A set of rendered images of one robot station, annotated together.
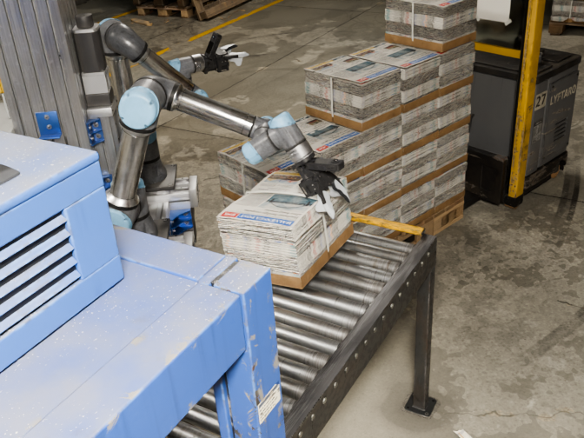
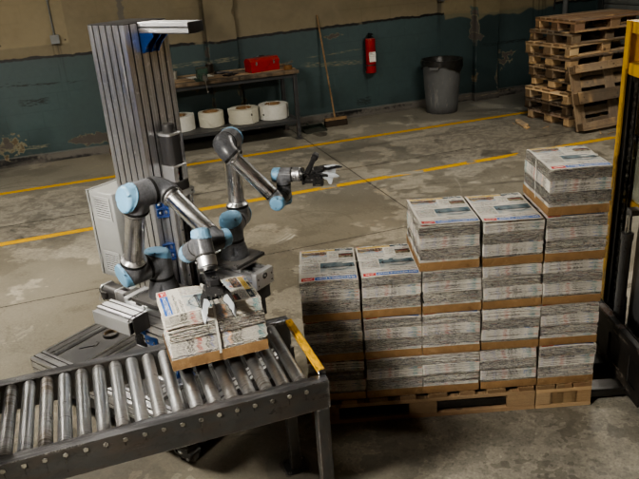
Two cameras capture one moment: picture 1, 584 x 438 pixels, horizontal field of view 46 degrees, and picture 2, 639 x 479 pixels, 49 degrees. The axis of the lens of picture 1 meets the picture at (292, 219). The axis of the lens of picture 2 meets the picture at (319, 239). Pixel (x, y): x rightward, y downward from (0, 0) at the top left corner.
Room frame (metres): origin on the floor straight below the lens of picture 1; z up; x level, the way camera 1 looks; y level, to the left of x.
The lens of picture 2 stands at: (0.44, -1.91, 2.26)
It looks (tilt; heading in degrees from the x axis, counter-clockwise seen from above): 22 degrees down; 40
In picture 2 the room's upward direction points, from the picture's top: 4 degrees counter-clockwise
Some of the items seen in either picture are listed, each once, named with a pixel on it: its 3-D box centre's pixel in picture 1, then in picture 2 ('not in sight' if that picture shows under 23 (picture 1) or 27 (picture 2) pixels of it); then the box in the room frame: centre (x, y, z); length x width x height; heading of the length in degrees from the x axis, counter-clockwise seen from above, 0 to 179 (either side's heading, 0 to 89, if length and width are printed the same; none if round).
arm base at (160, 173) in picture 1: (147, 166); (233, 246); (2.71, 0.60, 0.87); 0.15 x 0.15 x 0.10
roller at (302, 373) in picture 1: (249, 355); (101, 399); (1.55, 0.15, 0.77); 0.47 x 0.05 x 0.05; 58
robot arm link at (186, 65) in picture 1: (181, 67); (282, 175); (2.95, 0.43, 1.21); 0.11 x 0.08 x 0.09; 119
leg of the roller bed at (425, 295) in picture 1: (423, 340); (326, 476); (2.08, -0.47, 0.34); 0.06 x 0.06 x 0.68; 58
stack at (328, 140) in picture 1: (336, 198); (416, 329); (3.14, -0.24, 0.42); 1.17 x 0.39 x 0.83; 131
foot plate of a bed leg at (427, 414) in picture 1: (421, 403); not in sight; (2.08, -0.47, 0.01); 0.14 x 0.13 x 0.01; 58
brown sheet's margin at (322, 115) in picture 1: (352, 109); (441, 249); (3.22, -0.34, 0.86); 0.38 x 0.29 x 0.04; 41
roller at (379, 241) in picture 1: (356, 237); (284, 354); (2.16, -0.23, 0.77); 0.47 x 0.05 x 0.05; 58
